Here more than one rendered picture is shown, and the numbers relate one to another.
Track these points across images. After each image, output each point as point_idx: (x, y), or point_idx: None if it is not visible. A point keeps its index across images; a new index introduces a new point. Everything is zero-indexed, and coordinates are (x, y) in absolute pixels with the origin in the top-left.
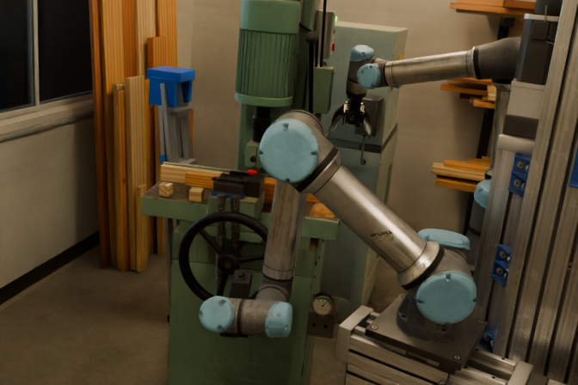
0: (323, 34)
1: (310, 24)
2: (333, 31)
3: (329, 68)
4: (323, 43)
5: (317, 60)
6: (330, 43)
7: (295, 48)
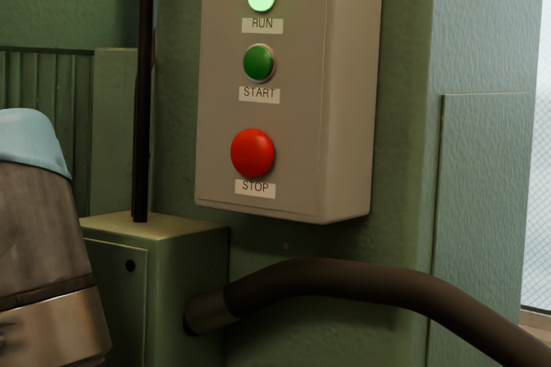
0: (137, 69)
1: (156, 28)
2: (238, 63)
3: (93, 224)
4: (136, 110)
5: (132, 187)
6: (198, 122)
7: (4, 101)
